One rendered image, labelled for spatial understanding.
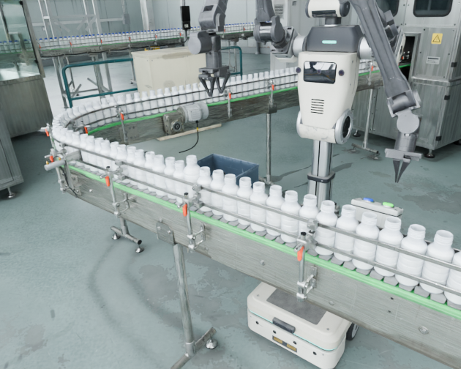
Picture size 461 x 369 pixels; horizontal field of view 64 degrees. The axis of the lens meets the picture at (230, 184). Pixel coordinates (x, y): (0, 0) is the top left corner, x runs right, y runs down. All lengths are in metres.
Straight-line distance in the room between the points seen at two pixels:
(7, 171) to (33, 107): 2.28
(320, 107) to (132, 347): 1.62
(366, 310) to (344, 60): 0.94
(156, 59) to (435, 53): 3.30
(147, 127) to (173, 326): 1.39
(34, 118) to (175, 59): 2.43
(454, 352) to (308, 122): 1.01
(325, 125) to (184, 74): 3.96
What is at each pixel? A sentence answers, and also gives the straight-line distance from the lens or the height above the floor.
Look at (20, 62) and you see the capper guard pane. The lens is 6.35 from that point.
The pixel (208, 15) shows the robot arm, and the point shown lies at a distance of 1.35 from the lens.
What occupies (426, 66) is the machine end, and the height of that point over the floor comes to 1.01.
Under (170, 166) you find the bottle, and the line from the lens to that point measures 1.44.
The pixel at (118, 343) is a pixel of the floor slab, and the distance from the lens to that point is 2.35.
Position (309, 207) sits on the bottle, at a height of 1.14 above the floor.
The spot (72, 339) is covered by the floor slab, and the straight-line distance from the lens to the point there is 2.48.
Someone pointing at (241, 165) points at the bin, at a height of 0.92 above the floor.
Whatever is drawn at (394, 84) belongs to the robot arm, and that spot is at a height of 1.46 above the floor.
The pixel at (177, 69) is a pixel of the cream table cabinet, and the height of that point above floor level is 0.95.
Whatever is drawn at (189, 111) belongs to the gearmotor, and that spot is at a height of 1.02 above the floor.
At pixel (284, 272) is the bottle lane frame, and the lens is 1.24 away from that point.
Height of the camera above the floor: 1.68
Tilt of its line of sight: 26 degrees down
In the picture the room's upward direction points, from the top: 3 degrees counter-clockwise
